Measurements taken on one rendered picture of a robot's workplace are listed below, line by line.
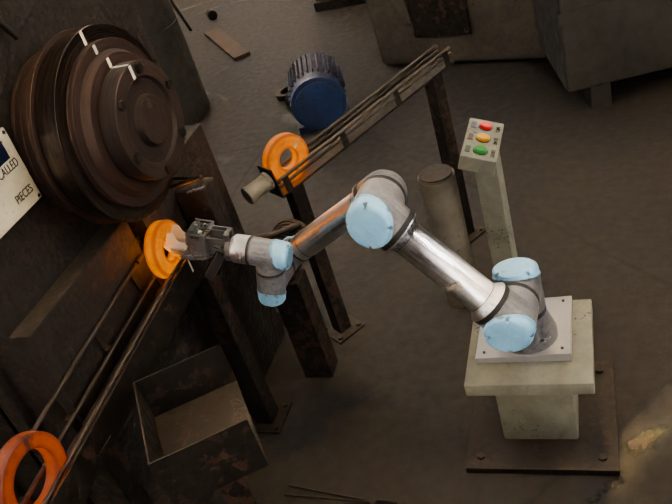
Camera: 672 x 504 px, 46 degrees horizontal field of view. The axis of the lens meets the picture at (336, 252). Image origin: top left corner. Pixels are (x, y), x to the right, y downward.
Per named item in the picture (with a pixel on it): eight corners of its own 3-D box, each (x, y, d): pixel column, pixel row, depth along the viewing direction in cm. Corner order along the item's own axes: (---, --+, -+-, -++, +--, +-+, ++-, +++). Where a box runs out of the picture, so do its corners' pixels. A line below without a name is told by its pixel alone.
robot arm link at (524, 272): (548, 291, 205) (540, 248, 199) (543, 323, 195) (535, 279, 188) (502, 293, 210) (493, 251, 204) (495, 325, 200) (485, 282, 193)
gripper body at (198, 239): (193, 217, 206) (236, 223, 203) (197, 243, 211) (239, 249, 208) (181, 234, 200) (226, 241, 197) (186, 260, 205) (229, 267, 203)
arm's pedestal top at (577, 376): (592, 309, 218) (591, 298, 216) (595, 394, 193) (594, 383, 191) (477, 315, 229) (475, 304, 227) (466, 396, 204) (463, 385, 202)
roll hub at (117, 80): (133, 203, 184) (80, 95, 168) (181, 144, 205) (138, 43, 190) (153, 201, 182) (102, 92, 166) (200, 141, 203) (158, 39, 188)
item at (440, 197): (444, 309, 275) (413, 184, 247) (449, 287, 284) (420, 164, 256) (478, 308, 271) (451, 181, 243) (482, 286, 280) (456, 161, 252)
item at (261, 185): (245, 201, 243) (237, 186, 239) (267, 185, 246) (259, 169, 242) (256, 206, 238) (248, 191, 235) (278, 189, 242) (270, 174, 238)
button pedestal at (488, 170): (483, 312, 269) (450, 156, 235) (491, 268, 287) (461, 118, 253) (531, 310, 263) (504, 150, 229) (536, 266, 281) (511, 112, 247)
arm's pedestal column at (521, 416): (613, 365, 234) (607, 299, 220) (620, 475, 203) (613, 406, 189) (479, 369, 247) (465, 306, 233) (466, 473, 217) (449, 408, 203)
